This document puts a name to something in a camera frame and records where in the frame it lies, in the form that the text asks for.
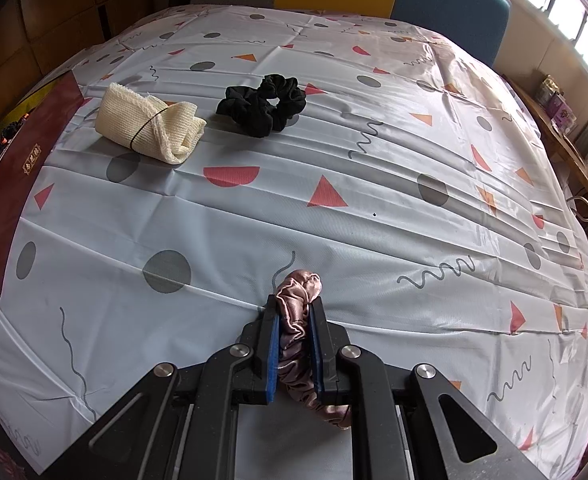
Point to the black scrunchie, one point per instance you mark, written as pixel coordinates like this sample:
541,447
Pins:
244,105

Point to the dark red box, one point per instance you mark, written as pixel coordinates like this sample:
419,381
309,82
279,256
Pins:
24,160

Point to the blue chair back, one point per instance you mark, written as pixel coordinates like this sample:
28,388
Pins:
449,5

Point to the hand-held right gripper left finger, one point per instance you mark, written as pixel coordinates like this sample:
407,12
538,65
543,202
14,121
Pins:
273,355

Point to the purple packets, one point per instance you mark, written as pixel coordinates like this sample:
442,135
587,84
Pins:
559,105

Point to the black braided beaded hairpiece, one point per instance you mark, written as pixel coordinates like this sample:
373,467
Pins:
9,130

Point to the pink satin scrunchie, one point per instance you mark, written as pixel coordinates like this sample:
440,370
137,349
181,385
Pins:
294,310

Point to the wooden cabinet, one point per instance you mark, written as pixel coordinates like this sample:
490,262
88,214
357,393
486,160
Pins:
99,10

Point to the wooden side table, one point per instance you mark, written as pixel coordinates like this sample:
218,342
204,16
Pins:
569,160

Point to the window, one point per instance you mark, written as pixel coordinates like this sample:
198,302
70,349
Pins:
564,5

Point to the cream knitted cloth roll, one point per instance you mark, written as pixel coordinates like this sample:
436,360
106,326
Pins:
139,120

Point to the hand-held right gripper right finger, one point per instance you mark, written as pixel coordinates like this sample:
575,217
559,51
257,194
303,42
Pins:
316,355

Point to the printed grey tablecloth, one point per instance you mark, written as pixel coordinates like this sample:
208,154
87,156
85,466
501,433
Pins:
374,160

